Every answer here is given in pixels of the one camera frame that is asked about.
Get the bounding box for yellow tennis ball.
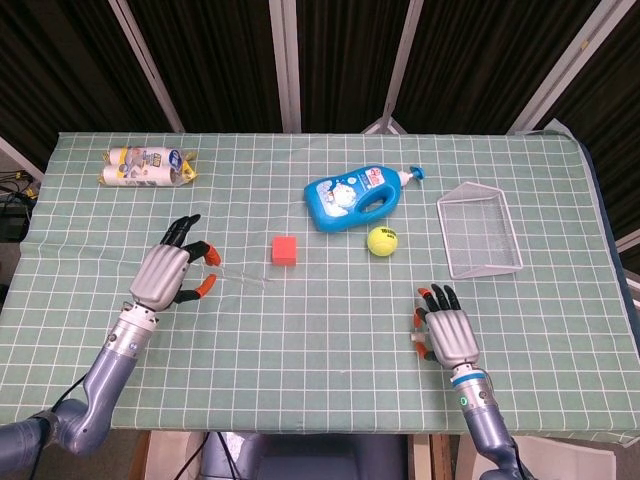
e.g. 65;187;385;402
366;225;400;258

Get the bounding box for pack of white bag rolls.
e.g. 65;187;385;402
101;145;199;190

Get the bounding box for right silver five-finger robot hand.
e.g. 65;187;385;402
411;283;483;372

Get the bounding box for green checked tablecloth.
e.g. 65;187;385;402
0;130;640;449

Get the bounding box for wooden table leg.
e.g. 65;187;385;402
130;430;153;480
412;433;454;480

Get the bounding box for blue detergent bottle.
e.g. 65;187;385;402
303;164;428;234

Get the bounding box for red cube block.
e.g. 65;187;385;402
271;235;299;268

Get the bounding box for white wire mesh basket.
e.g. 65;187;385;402
435;181;525;281

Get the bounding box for clear glass test tube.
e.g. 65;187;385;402
202;264;272;288

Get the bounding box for dark pleated curtain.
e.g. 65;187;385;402
0;0;640;241

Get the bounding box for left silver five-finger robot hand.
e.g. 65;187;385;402
128;213;223;313

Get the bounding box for black equipment with cables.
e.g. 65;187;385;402
0;169;41;244

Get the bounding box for grey robot torso base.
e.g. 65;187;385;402
199;431;409;480

